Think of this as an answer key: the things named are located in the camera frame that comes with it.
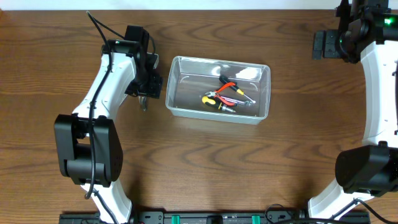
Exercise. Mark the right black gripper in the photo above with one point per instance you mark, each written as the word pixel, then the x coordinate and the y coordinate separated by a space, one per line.
pixel 330 49

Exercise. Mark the silver wrench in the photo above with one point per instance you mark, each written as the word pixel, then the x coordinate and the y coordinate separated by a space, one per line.
pixel 228 101

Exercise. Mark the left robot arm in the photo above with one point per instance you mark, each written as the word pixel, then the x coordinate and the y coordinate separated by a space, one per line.
pixel 88 146

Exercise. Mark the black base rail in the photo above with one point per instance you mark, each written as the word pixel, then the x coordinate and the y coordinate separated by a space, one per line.
pixel 275 216

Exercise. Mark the clear plastic container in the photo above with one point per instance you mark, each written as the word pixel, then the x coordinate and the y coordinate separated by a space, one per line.
pixel 190 78

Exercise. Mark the slim black yellow screwdriver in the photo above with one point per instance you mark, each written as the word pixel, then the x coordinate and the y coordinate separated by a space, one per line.
pixel 227 83

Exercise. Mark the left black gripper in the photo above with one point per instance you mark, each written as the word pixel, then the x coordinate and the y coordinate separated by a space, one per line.
pixel 153 86

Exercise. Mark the small black orange hammer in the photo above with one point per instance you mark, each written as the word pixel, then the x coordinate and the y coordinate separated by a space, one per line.
pixel 143 103

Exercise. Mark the stubby yellow black screwdriver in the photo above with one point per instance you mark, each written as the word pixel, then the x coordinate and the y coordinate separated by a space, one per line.
pixel 218 104

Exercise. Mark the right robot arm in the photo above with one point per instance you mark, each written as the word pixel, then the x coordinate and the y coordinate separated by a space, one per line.
pixel 367 34

